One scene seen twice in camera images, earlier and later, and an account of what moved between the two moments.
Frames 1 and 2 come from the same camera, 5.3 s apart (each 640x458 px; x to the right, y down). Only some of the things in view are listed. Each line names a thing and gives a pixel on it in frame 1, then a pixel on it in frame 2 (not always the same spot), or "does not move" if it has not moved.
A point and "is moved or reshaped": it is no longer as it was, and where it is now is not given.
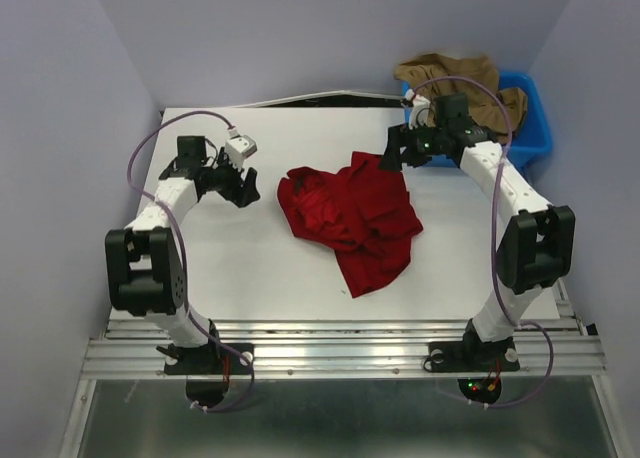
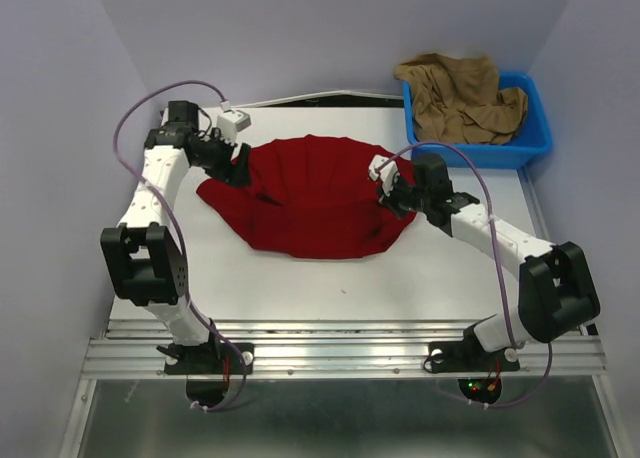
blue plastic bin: [534, 137] does not move
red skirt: [361, 211] is moved or reshaped
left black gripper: [241, 196] → [237, 174]
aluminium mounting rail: [337, 348] does not move
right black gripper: [398, 136] → [387, 198]
